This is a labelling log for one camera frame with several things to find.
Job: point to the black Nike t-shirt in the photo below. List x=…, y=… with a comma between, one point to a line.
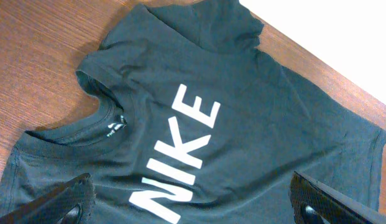
x=196, y=125

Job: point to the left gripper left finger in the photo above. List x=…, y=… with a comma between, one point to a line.
x=70, y=203

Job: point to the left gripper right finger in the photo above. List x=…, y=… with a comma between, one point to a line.
x=316, y=203

